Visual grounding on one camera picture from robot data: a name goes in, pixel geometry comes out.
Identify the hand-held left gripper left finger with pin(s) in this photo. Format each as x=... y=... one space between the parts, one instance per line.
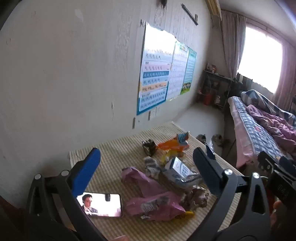
x=87 y=171

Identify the dark brown gold-striped wrapper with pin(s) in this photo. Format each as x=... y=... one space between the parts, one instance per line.
x=150 y=147

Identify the black wall rail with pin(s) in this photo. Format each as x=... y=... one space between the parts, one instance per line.
x=189 y=14

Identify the wall air conditioner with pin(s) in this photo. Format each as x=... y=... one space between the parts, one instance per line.
x=214 y=7

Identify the purple quilt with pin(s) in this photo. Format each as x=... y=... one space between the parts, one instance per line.
x=277 y=129

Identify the blue snack wrapper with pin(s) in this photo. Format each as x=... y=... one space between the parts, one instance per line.
x=182 y=137

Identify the black and white paper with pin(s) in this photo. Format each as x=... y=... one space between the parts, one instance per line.
x=151 y=165

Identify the large blue wall chart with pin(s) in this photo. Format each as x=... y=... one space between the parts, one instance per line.
x=152 y=81

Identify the blue and white carton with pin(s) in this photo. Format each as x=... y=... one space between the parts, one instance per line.
x=178 y=169

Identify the pink snack bag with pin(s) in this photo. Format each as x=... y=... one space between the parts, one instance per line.
x=157 y=204

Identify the white wall socket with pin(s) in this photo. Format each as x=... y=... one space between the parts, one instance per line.
x=150 y=115
x=157 y=111

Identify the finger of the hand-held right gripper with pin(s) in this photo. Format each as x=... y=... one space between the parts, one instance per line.
x=286 y=163
x=266 y=160

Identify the bright window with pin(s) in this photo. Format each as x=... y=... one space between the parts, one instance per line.
x=261 y=58

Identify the black smartphone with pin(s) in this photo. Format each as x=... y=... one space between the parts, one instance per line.
x=104 y=206

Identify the green-edged wall poster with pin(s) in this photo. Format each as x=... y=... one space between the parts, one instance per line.
x=189 y=69

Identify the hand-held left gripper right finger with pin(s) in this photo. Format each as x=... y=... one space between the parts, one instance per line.
x=208 y=171

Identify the orange snack wrapper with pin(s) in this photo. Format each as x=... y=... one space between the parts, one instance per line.
x=171 y=144

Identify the dark metal shelf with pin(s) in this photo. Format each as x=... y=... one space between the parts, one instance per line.
x=217 y=85

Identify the red container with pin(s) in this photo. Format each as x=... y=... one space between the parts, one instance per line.
x=207 y=99

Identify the pale grid wall poster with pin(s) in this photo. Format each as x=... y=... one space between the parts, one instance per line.
x=178 y=74

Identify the yellow snack wrapper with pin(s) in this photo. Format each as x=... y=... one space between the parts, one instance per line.
x=167 y=155

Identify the blue plaid blanket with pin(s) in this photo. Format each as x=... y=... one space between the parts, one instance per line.
x=261 y=99

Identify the patchwork bed sheet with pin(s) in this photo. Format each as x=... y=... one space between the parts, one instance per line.
x=249 y=129

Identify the pale pink curtain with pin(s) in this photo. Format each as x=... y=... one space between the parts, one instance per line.
x=288 y=76
x=231 y=41

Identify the small yellow wrapper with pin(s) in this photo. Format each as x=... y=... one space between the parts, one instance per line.
x=188 y=213

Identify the person's right hand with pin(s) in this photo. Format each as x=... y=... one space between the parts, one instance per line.
x=275 y=212

